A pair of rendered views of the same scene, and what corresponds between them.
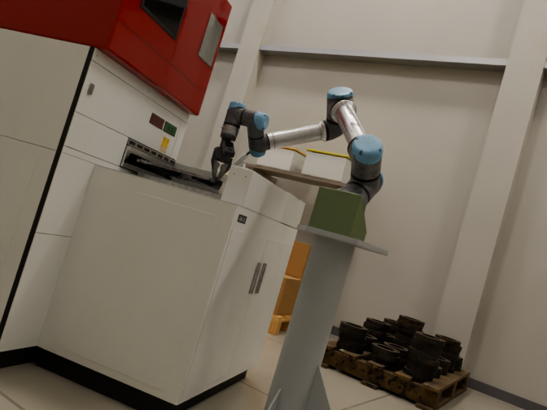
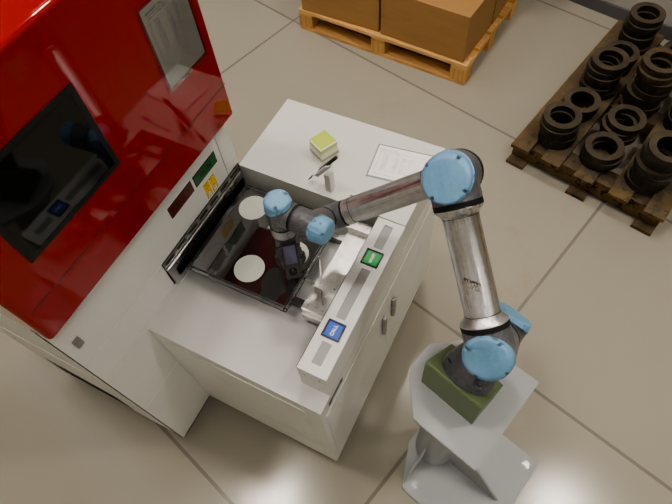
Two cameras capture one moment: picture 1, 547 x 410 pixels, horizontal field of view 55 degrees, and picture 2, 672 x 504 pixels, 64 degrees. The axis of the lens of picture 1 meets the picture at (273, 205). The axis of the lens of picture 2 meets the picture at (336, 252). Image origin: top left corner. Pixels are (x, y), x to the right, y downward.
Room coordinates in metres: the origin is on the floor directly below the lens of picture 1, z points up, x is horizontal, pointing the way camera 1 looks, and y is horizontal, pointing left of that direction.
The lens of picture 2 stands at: (1.53, -0.08, 2.37)
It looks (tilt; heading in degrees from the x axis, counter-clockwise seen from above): 59 degrees down; 15
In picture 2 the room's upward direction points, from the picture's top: 7 degrees counter-clockwise
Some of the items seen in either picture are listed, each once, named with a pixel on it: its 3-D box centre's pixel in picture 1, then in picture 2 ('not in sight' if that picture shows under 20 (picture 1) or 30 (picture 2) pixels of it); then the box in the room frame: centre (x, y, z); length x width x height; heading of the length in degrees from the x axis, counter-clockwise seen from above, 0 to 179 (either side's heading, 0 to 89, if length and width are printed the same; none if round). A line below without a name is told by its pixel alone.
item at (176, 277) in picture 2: (150, 166); (209, 225); (2.44, 0.60, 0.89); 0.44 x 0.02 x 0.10; 163
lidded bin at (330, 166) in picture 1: (331, 169); not in sight; (5.08, -0.44, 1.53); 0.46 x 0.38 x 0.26; 57
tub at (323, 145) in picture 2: not in sight; (323, 146); (2.74, 0.25, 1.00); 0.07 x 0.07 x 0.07; 47
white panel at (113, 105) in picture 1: (135, 129); (162, 245); (2.28, 0.67, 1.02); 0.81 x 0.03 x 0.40; 163
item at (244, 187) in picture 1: (258, 196); (355, 302); (2.23, 0.07, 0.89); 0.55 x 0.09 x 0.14; 163
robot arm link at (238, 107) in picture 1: (235, 115); (280, 211); (2.31, 0.27, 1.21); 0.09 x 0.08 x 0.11; 69
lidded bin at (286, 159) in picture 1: (282, 161); not in sight; (5.39, 0.03, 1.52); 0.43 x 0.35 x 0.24; 57
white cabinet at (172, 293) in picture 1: (186, 288); (317, 301); (2.44, 0.27, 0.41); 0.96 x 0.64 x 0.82; 163
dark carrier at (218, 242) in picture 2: (190, 177); (264, 243); (2.40, 0.40, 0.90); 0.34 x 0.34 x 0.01; 73
